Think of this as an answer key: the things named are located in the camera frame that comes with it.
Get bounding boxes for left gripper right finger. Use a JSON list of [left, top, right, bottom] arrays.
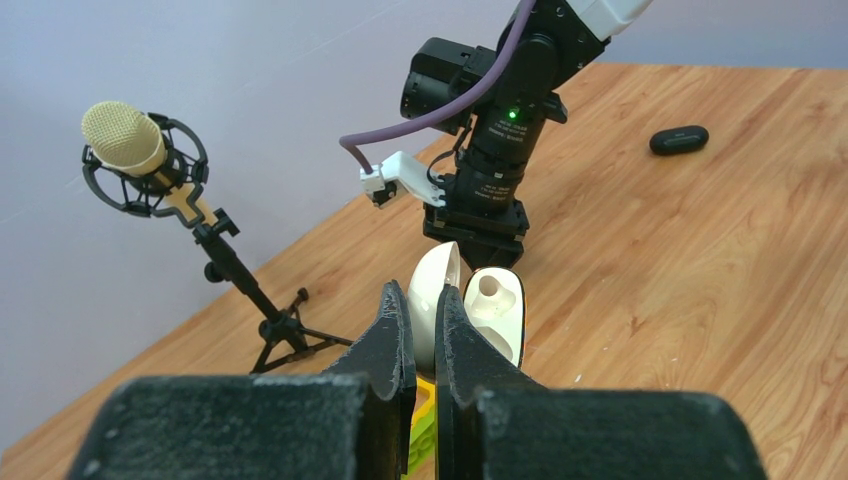
[[435, 286, 767, 479]]

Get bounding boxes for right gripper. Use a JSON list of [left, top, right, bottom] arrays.
[[423, 200, 530, 270]]

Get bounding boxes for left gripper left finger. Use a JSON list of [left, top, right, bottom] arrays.
[[67, 281, 417, 479]]

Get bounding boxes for white earbud case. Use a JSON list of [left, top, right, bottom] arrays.
[[407, 241, 527, 380]]

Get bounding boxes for black earbud charging case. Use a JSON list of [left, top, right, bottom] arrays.
[[649, 125, 710, 156]]

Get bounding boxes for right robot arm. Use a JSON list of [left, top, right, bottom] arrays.
[[400, 1, 649, 270]]

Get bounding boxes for yellow green triangle toy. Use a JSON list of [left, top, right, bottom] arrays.
[[401, 378, 437, 479]]

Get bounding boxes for black tripod stand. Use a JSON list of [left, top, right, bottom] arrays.
[[193, 209, 353, 374]]

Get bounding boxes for cream microphone in shockmount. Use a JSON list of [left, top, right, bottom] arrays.
[[81, 101, 218, 229]]

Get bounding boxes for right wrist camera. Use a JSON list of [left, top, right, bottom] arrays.
[[359, 151, 447, 209]]

